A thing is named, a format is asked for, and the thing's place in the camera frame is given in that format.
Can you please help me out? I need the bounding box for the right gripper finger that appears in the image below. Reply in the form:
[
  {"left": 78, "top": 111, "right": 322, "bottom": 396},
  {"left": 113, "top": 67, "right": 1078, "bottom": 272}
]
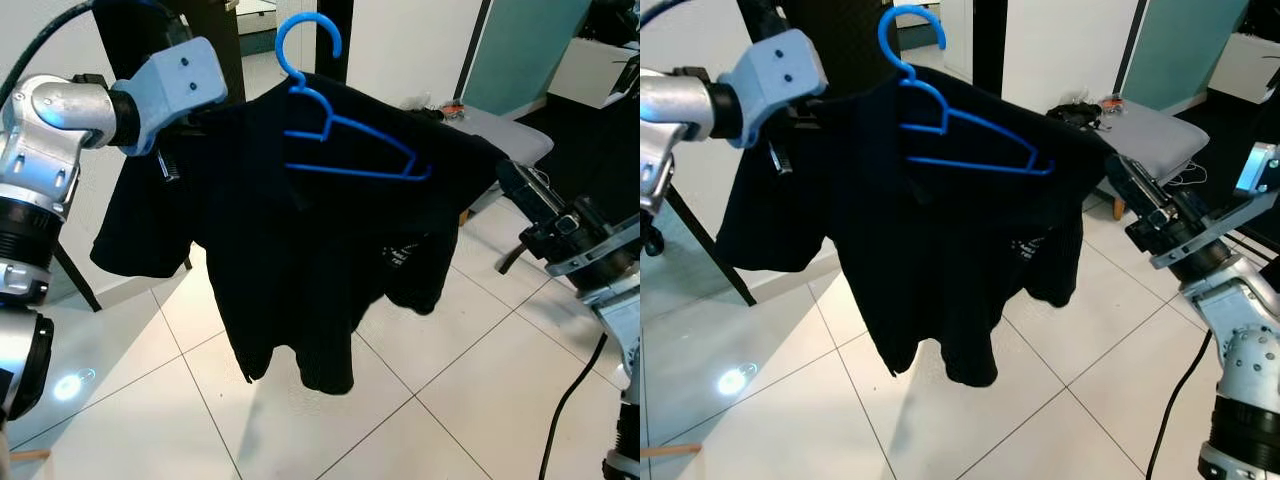
[
  {"left": 1106, "top": 154, "right": 1185, "bottom": 213},
  {"left": 497, "top": 172, "right": 573, "bottom": 241},
  {"left": 1105, "top": 168, "right": 1173, "bottom": 237},
  {"left": 498, "top": 158, "right": 586, "bottom": 219}
]

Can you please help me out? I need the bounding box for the blue plastic hanger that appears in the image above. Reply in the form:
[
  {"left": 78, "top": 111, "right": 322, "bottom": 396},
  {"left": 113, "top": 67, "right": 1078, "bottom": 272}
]
[
  {"left": 274, "top": 10, "right": 433, "bottom": 184},
  {"left": 878, "top": 4, "right": 1056, "bottom": 177}
]

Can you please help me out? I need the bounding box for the navy polo shirt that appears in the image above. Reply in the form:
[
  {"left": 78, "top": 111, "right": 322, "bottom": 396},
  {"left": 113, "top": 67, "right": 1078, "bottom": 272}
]
[
  {"left": 90, "top": 72, "right": 511, "bottom": 396},
  {"left": 715, "top": 65, "right": 1126, "bottom": 389}
]

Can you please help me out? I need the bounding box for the grey padded stool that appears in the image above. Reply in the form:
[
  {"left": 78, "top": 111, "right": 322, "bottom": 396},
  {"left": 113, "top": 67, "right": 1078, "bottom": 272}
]
[
  {"left": 1085, "top": 98, "right": 1216, "bottom": 221},
  {"left": 440, "top": 100, "right": 556, "bottom": 226}
]

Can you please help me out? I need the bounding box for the white box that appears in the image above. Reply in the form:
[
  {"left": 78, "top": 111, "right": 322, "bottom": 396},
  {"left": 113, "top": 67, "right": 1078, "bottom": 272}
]
[
  {"left": 548, "top": 38, "right": 640, "bottom": 109},
  {"left": 1208, "top": 32, "right": 1280, "bottom": 106}
]

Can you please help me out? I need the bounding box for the teal glass panel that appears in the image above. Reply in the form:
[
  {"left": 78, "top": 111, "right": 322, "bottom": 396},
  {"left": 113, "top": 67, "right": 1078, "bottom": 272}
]
[
  {"left": 460, "top": 0, "right": 593, "bottom": 119},
  {"left": 1120, "top": 0, "right": 1251, "bottom": 113}
]

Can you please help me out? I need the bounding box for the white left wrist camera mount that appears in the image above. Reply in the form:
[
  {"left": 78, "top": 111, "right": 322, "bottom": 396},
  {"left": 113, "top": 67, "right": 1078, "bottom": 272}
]
[
  {"left": 120, "top": 37, "right": 230, "bottom": 158},
  {"left": 718, "top": 28, "right": 829, "bottom": 151}
]

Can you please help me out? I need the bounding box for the black cable bundle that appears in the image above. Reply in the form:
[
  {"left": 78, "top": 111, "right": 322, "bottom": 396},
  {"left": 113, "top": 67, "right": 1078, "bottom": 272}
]
[
  {"left": 400, "top": 93, "right": 471, "bottom": 123},
  {"left": 1045, "top": 95, "right": 1126, "bottom": 131}
]

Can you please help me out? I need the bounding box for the black post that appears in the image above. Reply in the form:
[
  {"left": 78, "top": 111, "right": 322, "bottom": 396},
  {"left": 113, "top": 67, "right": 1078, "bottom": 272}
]
[
  {"left": 314, "top": 0, "right": 357, "bottom": 86},
  {"left": 970, "top": 0, "right": 1011, "bottom": 101}
]

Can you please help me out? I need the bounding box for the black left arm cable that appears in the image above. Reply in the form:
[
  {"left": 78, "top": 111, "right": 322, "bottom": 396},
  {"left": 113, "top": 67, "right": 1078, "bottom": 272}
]
[{"left": 0, "top": 0, "right": 191, "bottom": 101}]

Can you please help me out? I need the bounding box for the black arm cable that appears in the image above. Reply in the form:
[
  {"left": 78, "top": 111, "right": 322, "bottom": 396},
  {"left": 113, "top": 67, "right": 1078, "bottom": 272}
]
[
  {"left": 0, "top": 0, "right": 191, "bottom": 101},
  {"left": 538, "top": 333, "right": 609, "bottom": 480},
  {"left": 1145, "top": 328, "right": 1214, "bottom": 480}
]

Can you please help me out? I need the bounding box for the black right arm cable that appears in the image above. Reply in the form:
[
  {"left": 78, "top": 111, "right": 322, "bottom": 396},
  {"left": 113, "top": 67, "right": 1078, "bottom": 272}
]
[
  {"left": 538, "top": 333, "right": 609, "bottom": 480},
  {"left": 1145, "top": 328, "right": 1214, "bottom": 480}
]

